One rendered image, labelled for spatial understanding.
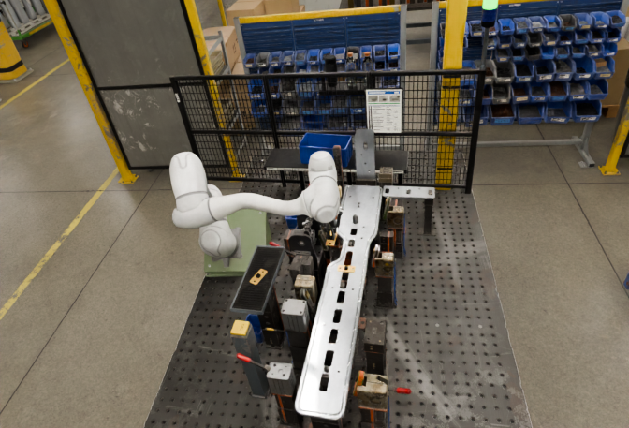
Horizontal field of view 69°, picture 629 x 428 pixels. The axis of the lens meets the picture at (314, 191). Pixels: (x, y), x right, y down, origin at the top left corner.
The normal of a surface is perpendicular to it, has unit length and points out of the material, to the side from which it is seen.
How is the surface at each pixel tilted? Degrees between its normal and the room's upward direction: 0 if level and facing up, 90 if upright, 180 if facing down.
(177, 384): 0
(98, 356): 0
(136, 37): 91
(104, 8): 89
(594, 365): 0
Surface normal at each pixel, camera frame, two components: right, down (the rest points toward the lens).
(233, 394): -0.11, -0.79
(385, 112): -0.20, 0.61
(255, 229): -0.13, -0.18
